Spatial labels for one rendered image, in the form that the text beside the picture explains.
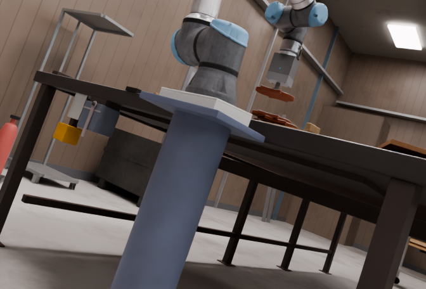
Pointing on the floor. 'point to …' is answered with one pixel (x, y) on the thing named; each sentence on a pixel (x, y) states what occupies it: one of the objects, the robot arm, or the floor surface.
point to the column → (175, 193)
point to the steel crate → (127, 163)
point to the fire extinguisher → (7, 130)
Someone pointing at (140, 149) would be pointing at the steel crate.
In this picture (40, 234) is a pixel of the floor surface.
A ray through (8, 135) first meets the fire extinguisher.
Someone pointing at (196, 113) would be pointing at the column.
